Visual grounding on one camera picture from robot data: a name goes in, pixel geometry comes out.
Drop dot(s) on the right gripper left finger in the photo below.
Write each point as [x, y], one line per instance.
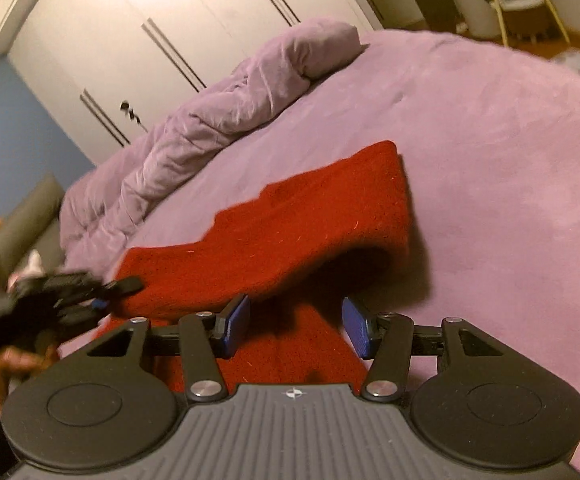
[203, 339]

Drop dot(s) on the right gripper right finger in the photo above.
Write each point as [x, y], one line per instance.
[386, 341]

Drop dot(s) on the red knit coat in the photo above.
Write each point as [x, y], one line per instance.
[296, 251]

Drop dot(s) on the person left hand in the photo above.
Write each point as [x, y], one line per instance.
[18, 364]

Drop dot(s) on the pink plush toy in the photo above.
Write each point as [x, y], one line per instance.
[33, 268]

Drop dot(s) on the olive green headboard cushion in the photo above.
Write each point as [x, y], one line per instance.
[33, 224]

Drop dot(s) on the purple crumpled duvet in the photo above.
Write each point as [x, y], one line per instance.
[103, 210]

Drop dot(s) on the purple bed sheet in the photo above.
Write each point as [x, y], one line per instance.
[491, 142]

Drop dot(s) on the white wardrobe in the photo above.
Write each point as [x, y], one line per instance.
[108, 70]

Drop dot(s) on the yellow leg side table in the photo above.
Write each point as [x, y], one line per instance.
[518, 20]

